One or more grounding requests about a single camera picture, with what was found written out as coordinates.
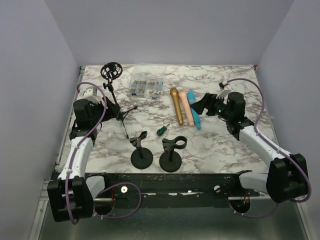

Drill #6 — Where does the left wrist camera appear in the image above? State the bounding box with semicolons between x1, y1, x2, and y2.
81;86;100;104

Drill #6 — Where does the pink microphone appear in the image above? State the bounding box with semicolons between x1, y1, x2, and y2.
178;89;195;127

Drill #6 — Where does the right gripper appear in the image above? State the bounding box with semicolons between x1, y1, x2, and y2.
190;92;233;121

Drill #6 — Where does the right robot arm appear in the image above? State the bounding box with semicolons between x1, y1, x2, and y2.
190;92;309;203

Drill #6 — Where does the black round-base mic stand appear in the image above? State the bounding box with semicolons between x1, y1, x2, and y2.
159;135;188;173

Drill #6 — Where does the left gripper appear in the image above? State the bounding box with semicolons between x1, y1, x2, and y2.
90;96;121;126

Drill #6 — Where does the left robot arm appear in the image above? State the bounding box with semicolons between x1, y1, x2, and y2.
47;97;120;222

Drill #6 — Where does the blue microphone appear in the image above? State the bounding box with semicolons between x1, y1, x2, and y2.
186;91;201;130

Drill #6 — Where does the green handle screwdriver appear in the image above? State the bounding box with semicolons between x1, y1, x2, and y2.
156;123;171;137

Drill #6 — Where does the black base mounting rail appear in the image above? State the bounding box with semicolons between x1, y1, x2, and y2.
51;170;278;210

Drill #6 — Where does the gold microphone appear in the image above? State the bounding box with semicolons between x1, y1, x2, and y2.
170;87;184;126

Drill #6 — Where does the black tripod mic stand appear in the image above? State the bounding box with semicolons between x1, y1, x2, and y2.
100;62;138;139

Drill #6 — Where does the clear screw organizer box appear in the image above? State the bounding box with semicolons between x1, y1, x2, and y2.
127;64;167;99

